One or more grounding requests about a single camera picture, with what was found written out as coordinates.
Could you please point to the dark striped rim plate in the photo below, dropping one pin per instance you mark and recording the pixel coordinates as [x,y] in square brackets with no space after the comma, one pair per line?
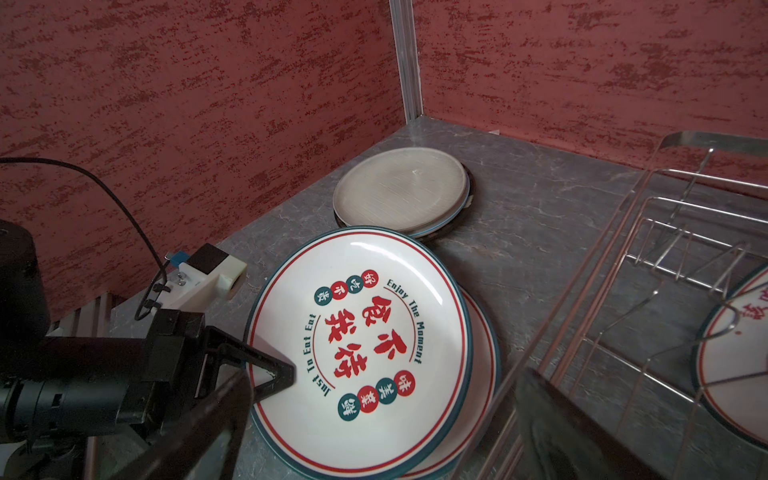
[465,204]

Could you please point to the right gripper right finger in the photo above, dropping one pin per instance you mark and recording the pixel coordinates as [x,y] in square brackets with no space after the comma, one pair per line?
[562,442]

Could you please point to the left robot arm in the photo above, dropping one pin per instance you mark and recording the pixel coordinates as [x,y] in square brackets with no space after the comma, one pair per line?
[57,392]

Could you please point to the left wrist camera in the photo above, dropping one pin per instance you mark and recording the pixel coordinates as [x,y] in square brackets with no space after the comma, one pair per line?
[208,274]

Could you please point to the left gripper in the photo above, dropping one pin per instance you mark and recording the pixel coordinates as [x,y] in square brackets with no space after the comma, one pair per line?
[179,365]

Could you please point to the floral white plate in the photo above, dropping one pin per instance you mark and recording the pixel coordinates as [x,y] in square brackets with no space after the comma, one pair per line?
[484,381]

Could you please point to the plain grey white plate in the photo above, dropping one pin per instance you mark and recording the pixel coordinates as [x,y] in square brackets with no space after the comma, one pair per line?
[402,189]

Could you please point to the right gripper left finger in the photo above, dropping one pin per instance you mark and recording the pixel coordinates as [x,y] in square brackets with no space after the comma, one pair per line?
[205,443]

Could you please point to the wire dish rack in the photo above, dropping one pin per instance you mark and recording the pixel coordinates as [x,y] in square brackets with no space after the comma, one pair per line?
[618,335]

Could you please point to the small red patterned plate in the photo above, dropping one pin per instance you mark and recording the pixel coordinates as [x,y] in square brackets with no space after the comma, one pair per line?
[729,365]

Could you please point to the left aluminium corner post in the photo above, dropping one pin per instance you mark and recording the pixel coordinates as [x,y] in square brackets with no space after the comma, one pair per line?
[406,49]

